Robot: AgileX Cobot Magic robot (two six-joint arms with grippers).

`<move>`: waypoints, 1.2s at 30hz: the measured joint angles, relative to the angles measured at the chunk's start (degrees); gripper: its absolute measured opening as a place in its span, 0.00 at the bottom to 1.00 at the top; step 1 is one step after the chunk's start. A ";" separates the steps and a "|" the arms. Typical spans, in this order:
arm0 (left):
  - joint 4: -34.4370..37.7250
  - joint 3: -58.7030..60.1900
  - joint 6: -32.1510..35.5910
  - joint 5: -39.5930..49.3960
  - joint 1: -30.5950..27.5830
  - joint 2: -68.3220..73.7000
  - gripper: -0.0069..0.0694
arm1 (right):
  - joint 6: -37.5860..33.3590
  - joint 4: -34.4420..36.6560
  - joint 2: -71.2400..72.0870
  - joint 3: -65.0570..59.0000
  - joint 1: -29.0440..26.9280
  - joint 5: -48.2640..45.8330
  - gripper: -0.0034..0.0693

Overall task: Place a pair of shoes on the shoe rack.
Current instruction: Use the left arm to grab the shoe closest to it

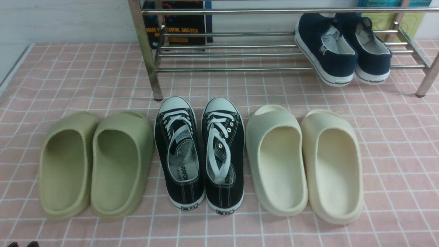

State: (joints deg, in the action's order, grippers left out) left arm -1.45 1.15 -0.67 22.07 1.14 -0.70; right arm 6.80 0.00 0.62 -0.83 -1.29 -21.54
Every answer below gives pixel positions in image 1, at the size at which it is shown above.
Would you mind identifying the navy slip-on shoe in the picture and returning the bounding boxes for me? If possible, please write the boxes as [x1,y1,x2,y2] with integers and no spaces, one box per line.
[334,13,392,85]
[294,13,358,87]

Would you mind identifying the right cream slide slipper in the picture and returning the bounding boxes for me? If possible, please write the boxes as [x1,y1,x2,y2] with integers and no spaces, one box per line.
[300,109,364,225]

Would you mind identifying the black book with orange text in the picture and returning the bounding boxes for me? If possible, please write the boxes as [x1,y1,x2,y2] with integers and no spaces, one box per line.
[143,1,212,49]

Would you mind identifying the black canvas sneaker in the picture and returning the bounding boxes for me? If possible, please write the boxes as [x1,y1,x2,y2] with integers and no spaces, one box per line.
[201,97,246,215]
[154,96,205,211]

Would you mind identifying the right green slide slipper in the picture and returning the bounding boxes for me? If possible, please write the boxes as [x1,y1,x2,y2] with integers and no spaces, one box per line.
[91,110,155,219]

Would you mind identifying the left cream slide slipper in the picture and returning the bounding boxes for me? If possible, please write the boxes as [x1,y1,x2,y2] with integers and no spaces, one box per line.
[246,105,308,217]

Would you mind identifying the left navy slip-on shoe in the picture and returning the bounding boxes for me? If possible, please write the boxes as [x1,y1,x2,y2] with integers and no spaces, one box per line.
[294,13,358,87]

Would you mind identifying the cream slide slipper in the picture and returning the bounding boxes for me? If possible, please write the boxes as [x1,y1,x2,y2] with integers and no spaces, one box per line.
[300,109,364,225]
[246,105,308,217]

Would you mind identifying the left green slide slipper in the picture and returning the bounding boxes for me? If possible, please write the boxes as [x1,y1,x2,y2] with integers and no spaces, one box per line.
[38,111,99,221]

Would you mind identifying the metal shoe rack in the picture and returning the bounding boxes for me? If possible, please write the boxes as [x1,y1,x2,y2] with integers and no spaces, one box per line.
[128,0,438,101]

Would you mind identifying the green slide slipper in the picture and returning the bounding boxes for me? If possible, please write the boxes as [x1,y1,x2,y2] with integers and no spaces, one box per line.
[38,111,99,221]
[91,110,155,219]

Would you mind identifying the yellow-green book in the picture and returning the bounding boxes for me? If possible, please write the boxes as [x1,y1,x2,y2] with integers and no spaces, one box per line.
[362,13,425,40]

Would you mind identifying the right navy slip-on shoe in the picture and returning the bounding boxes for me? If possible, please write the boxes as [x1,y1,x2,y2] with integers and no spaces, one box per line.
[334,13,392,85]

